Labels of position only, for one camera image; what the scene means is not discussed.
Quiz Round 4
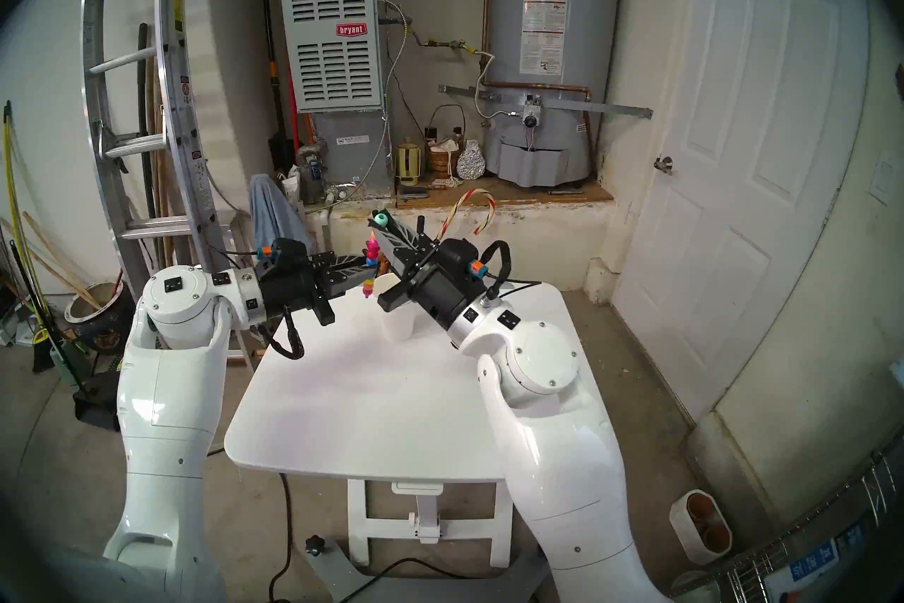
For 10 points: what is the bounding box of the grey metal strap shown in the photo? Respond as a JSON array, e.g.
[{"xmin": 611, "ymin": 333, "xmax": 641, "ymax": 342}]
[{"xmin": 438, "ymin": 84, "xmax": 654, "ymax": 119}]

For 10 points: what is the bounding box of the black dustpan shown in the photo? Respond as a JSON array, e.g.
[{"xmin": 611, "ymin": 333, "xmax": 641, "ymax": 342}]
[{"xmin": 73, "ymin": 372, "xmax": 124, "ymax": 433}]

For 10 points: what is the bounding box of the gas pipe with yellow valve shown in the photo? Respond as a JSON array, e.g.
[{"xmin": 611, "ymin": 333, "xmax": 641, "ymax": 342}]
[{"xmin": 413, "ymin": 36, "xmax": 495, "ymax": 60}]

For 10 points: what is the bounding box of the aluminium foil lump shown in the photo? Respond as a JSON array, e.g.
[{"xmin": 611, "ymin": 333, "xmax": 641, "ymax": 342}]
[{"xmin": 456, "ymin": 140, "xmax": 487, "ymax": 181}]

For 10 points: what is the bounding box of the white folding table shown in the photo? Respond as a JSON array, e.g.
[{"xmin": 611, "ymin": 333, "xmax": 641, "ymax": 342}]
[{"xmin": 225, "ymin": 280, "xmax": 587, "ymax": 567}]

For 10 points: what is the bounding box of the black floor power cable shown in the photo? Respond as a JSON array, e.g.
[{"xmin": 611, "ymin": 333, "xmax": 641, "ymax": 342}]
[{"xmin": 268, "ymin": 474, "xmax": 294, "ymax": 603}]

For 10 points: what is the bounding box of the wicker basket with handle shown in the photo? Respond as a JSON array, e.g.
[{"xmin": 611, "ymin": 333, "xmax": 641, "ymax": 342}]
[{"xmin": 426, "ymin": 105, "xmax": 463, "ymax": 182}]

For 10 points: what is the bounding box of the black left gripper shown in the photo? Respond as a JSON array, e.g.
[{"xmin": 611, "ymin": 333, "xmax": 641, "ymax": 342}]
[{"xmin": 258, "ymin": 253, "xmax": 379, "ymax": 327}]

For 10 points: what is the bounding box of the black long tool pole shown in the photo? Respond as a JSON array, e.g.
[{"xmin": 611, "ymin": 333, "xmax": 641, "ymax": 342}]
[{"xmin": 136, "ymin": 22, "xmax": 157, "ymax": 221}]

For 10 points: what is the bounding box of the red white candy cane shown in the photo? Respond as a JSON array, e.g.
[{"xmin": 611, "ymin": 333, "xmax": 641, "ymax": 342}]
[{"xmin": 438, "ymin": 188, "xmax": 499, "ymax": 242}]

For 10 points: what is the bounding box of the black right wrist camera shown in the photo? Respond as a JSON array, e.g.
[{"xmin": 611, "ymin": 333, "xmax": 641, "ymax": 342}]
[{"xmin": 439, "ymin": 239, "xmax": 489, "ymax": 286}]

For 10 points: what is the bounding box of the white paper cup stack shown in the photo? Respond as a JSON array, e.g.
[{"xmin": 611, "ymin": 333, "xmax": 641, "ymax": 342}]
[{"xmin": 374, "ymin": 275, "xmax": 417, "ymax": 339}]

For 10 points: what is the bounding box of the grey water heater tank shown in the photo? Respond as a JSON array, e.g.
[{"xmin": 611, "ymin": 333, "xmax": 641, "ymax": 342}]
[{"xmin": 480, "ymin": 0, "xmax": 626, "ymax": 188}]

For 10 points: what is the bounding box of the aluminium extension ladder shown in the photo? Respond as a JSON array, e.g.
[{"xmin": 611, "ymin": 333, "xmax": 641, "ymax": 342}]
[{"xmin": 81, "ymin": 0, "xmax": 237, "ymax": 355}]

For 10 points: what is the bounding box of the yellow jug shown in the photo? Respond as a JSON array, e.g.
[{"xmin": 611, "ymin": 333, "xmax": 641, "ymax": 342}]
[{"xmin": 395, "ymin": 139, "xmax": 421, "ymax": 187}]

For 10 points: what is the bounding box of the wooden platform board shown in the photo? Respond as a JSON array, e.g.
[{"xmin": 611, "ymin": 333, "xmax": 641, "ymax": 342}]
[{"xmin": 395, "ymin": 181, "xmax": 615, "ymax": 208}]

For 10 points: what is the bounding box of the wooden long tool pole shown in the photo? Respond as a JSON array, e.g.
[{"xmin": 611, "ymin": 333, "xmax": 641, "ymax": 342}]
[{"xmin": 150, "ymin": 72, "xmax": 174, "ymax": 270}]

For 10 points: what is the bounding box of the white two-hole planter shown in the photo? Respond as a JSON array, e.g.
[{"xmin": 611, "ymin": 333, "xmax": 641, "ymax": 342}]
[{"xmin": 670, "ymin": 490, "xmax": 733, "ymax": 566}]

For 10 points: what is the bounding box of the grey Bryant furnace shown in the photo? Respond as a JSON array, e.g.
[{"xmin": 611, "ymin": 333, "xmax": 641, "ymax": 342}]
[{"xmin": 274, "ymin": 0, "xmax": 393, "ymax": 200}]

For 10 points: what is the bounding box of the black handled shovel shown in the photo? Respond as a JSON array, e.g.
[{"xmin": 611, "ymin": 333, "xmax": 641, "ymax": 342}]
[{"xmin": 258, "ymin": 0, "xmax": 294, "ymax": 175}]

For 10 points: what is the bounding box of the flexible metal conduit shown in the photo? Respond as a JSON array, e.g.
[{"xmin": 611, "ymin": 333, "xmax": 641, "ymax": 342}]
[{"xmin": 332, "ymin": 0, "xmax": 410, "ymax": 200}]

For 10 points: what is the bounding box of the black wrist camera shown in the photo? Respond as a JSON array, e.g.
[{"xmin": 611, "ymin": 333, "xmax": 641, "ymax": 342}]
[
  {"xmin": 439, "ymin": 239, "xmax": 489, "ymax": 286},
  {"xmin": 258, "ymin": 238, "xmax": 313, "ymax": 274}
]

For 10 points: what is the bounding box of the short multicolour marker section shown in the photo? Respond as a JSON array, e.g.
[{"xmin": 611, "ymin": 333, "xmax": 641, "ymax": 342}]
[{"xmin": 362, "ymin": 240, "xmax": 381, "ymax": 298}]

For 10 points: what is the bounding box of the yellow handled broom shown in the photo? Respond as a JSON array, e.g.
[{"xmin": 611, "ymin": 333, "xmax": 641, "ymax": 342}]
[{"xmin": 2, "ymin": 102, "xmax": 57, "ymax": 373}]

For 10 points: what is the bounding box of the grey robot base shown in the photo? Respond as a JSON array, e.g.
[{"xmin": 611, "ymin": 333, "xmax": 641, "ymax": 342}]
[{"xmin": 304, "ymin": 534, "xmax": 552, "ymax": 603}]

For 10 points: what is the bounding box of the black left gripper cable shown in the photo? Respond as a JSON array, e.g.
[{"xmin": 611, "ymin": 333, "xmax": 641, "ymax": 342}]
[{"xmin": 265, "ymin": 308, "xmax": 306, "ymax": 361}]

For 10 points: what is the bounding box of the dark ceramic pot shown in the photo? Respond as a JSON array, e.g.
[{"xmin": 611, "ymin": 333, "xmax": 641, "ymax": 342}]
[{"xmin": 64, "ymin": 282, "xmax": 138, "ymax": 355}]

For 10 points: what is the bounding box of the white panel door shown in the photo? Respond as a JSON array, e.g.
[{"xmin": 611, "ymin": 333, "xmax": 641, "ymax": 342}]
[{"xmin": 611, "ymin": 0, "xmax": 873, "ymax": 422}]

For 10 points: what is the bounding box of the metal wire rack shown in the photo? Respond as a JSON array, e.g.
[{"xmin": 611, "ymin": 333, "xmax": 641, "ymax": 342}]
[{"xmin": 671, "ymin": 439, "xmax": 904, "ymax": 603}]

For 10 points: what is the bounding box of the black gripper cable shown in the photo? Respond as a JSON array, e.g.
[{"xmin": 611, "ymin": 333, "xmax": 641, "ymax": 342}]
[
  {"xmin": 480, "ymin": 241, "xmax": 541, "ymax": 302},
  {"xmin": 265, "ymin": 308, "xmax": 306, "ymax": 361}
]

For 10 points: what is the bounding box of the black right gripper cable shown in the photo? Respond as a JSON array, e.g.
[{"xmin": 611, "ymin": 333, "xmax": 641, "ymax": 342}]
[{"xmin": 480, "ymin": 241, "xmax": 541, "ymax": 302}]

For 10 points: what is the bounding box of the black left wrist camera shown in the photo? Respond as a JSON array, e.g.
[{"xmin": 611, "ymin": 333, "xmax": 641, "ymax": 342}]
[{"xmin": 258, "ymin": 238, "xmax": 313, "ymax": 274}]

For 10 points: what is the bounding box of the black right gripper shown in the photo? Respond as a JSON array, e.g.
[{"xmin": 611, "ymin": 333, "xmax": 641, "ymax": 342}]
[{"xmin": 372, "ymin": 213, "xmax": 488, "ymax": 330}]

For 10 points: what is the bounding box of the blue hanging towel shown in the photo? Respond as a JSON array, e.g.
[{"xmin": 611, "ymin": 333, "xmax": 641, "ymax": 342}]
[{"xmin": 247, "ymin": 174, "xmax": 311, "ymax": 256}]

